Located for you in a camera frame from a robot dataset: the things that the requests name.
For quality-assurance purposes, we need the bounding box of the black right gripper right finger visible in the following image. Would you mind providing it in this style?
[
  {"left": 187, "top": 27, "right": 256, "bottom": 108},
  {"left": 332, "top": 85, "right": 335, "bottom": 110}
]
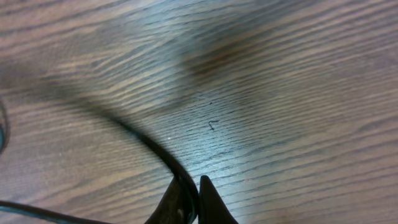
[{"left": 198, "top": 175, "right": 238, "bottom": 224}]

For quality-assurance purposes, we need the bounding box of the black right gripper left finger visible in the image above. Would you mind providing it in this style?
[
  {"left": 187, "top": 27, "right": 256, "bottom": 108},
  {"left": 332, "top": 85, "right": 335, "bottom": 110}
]
[{"left": 145, "top": 177, "right": 188, "bottom": 224}]

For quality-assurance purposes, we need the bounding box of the thick black cable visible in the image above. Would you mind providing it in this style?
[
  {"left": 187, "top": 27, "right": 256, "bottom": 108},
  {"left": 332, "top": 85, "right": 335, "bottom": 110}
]
[{"left": 0, "top": 96, "right": 200, "bottom": 224}]

